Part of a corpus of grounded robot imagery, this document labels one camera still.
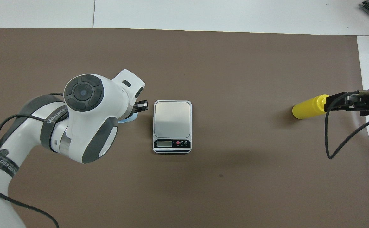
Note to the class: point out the light blue plastic cup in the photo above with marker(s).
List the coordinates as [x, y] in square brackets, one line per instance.
[129, 120]

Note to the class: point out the yellow squeeze bottle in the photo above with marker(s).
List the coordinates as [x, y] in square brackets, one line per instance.
[308, 109]

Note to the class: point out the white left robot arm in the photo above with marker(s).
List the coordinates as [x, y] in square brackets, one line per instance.
[86, 133]

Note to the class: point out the silver digital kitchen scale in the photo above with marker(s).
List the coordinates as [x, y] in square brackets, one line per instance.
[171, 123]

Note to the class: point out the brown paper mat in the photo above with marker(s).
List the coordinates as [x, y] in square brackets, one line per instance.
[235, 79]

